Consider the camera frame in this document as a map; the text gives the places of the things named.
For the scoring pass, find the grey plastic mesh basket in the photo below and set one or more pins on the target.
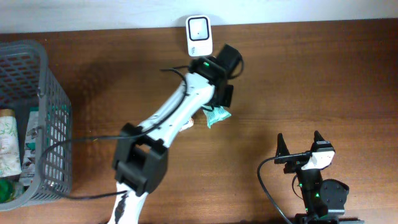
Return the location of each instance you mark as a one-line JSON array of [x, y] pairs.
[[27, 82]]

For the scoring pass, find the green lidded jar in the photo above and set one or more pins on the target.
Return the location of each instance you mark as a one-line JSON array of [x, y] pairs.
[[10, 190]]

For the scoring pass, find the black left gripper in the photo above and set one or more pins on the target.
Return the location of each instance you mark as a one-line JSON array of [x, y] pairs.
[[224, 96]]

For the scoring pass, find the white barcode scanner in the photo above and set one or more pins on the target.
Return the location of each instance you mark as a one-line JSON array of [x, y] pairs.
[[199, 36]]

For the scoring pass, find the green wipes packet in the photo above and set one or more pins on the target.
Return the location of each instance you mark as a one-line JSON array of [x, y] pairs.
[[31, 143]]

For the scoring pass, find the small orange carton box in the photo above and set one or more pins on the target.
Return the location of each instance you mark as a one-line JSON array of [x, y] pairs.
[[187, 125]]

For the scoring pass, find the white cream tube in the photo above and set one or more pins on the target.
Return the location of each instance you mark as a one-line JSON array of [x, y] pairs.
[[10, 155]]

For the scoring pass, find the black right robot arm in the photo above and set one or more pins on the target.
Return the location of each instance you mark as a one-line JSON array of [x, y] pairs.
[[324, 199]]

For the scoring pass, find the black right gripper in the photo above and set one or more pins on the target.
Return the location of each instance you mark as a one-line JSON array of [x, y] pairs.
[[295, 161]]

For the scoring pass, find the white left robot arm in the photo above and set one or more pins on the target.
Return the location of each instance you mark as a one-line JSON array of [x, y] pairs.
[[141, 157]]

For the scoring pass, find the teal snack packet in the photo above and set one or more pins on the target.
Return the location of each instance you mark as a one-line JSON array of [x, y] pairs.
[[215, 114]]

